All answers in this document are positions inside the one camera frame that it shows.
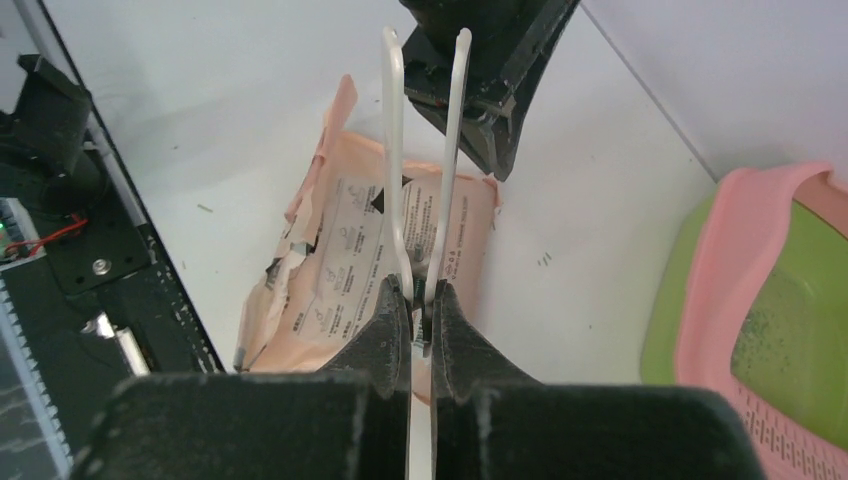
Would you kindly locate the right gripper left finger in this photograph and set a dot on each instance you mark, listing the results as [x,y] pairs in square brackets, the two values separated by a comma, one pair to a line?
[350,419]

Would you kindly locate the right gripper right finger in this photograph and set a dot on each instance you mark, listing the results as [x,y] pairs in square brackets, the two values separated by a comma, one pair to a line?
[492,420]

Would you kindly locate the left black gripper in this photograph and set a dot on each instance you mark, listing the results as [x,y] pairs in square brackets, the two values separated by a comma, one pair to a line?
[512,44]

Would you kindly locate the torn white bag strip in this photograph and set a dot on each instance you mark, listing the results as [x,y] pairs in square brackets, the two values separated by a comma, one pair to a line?
[420,266]

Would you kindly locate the cat litter bag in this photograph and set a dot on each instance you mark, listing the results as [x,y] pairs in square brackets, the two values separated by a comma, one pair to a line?
[322,284]

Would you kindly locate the pink green litter box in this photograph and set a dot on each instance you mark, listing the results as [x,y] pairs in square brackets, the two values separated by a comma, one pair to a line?
[791,218]

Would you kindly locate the green litter granules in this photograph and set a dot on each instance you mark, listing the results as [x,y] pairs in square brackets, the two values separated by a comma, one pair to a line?
[792,351]

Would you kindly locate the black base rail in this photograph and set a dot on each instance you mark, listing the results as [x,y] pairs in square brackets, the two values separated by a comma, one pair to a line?
[89,297]

